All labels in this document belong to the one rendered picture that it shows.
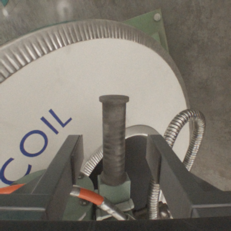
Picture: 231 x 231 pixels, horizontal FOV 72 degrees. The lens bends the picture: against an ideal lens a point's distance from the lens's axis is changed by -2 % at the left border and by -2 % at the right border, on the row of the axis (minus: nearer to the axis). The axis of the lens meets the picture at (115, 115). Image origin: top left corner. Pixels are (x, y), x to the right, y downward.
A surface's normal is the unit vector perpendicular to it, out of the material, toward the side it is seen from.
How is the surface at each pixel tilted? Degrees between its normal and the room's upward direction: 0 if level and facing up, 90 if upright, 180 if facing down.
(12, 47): 90
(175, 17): 0
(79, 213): 115
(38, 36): 89
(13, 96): 90
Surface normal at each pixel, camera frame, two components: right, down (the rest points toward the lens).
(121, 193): 0.20, 0.27
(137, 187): -0.62, -0.33
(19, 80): 0.71, 0.13
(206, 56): -0.62, 0.58
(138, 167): -0.70, 0.07
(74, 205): 0.01, -0.96
